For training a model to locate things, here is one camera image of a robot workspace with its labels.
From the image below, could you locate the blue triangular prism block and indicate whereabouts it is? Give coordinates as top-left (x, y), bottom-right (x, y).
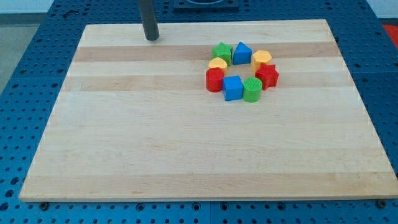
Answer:
top-left (233, 42), bottom-right (252, 65)

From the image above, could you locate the light wooden board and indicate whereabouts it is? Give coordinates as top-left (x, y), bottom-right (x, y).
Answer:
top-left (19, 19), bottom-right (397, 202)

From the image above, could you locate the red star block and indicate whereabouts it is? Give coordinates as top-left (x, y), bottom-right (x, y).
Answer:
top-left (255, 64), bottom-right (279, 90)

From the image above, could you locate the blue perforated table plate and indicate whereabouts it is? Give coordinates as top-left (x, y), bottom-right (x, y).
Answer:
top-left (1, 0), bottom-right (397, 223)

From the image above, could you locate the red cylinder block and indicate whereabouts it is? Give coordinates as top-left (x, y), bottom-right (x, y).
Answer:
top-left (205, 68), bottom-right (224, 92)

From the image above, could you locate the green star block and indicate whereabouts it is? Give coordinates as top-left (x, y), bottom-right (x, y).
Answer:
top-left (211, 42), bottom-right (233, 66)

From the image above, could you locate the blue cube block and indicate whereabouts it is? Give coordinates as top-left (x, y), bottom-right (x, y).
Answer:
top-left (223, 75), bottom-right (243, 101)

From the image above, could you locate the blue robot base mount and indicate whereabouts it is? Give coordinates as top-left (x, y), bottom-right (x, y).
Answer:
top-left (172, 0), bottom-right (239, 11)

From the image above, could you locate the dark grey cylindrical pointer rod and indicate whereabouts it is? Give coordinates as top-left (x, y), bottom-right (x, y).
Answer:
top-left (137, 0), bottom-right (160, 41)

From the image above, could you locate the yellow half-round block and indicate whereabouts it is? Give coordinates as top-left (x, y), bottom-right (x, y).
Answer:
top-left (208, 57), bottom-right (228, 75)

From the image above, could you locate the yellow hexagon block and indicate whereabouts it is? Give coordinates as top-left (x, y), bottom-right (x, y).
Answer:
top-left (251, 50), bottom-right (272, 72)

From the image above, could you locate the green cylinder block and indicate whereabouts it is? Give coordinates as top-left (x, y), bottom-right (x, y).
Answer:
top-left (243, 77), bottom-right (262, 103)

